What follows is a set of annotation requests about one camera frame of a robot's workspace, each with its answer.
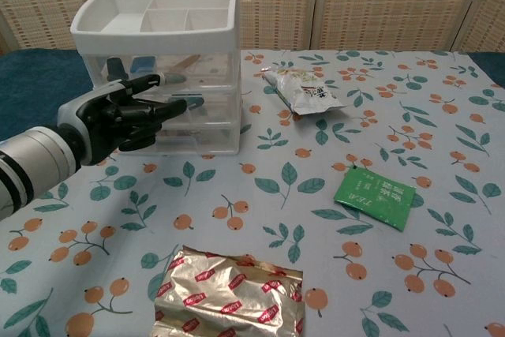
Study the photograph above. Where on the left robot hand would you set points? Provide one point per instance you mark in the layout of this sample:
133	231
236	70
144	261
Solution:
102	116

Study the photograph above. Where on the transparent plastic drawer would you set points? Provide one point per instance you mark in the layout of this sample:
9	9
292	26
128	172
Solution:
213	137
215	76
215	104

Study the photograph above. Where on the white drawer organizer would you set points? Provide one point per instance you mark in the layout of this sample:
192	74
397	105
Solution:
158	39

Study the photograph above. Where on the black cylinder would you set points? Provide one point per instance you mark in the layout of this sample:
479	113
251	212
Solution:
115	68

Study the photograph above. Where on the blue eraser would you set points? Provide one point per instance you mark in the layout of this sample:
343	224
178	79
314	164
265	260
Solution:
144	64

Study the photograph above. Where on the wooden stick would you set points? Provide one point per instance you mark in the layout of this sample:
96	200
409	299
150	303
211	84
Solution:
185	62

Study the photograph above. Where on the floral tablecloth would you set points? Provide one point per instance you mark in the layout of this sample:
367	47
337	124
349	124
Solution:
276	214

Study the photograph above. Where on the white nut snack bag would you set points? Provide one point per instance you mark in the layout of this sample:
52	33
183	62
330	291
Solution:
307	92

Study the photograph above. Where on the gold foil tea bag pack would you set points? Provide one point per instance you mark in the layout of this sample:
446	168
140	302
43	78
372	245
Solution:
225	297

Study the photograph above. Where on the bamboo folding screen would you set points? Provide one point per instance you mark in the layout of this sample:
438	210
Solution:
355	1

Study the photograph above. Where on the green tea sachet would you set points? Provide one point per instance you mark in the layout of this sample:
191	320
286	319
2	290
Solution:
375	199

